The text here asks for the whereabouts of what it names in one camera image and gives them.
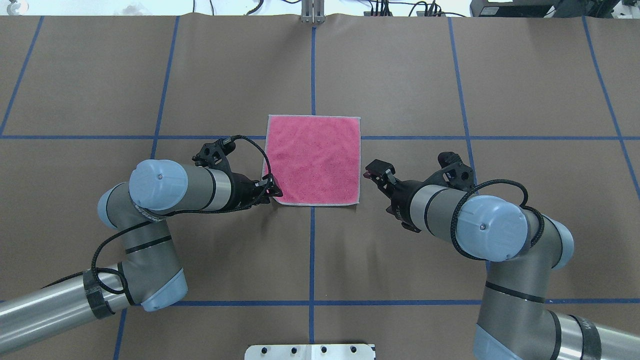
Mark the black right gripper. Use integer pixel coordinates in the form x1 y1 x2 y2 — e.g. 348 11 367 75
363 159 426 233

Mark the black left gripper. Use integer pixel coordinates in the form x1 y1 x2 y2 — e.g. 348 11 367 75
230 173 284 210

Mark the pink towel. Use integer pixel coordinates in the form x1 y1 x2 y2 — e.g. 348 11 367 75
265 114 361 207

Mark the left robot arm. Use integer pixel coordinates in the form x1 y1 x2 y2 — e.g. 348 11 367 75
1 159 282 354

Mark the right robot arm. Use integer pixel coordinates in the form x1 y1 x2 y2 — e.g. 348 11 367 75
363 152 640 360

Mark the brown paper table cover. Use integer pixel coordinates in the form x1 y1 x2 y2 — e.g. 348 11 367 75
1 14 639 360

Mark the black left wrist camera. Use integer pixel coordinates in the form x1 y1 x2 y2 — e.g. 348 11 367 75
191 137 236 171

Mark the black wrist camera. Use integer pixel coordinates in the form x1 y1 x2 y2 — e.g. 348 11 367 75
438 152 476 192
191 137 236 171

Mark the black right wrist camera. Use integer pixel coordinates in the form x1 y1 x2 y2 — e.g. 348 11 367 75
438 152 476 192

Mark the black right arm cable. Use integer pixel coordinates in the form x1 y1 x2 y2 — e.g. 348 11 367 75
450 179 546 262

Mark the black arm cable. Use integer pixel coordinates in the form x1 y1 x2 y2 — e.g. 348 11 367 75
90 135 274 296
450 179 546 262

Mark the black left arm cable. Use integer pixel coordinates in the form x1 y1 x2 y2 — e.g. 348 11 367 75
90 135 274 296

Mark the aluminium frame post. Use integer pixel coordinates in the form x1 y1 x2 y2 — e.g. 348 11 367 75
300 0 326 25

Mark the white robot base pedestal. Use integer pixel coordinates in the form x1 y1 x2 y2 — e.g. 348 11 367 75
244 343 377 360

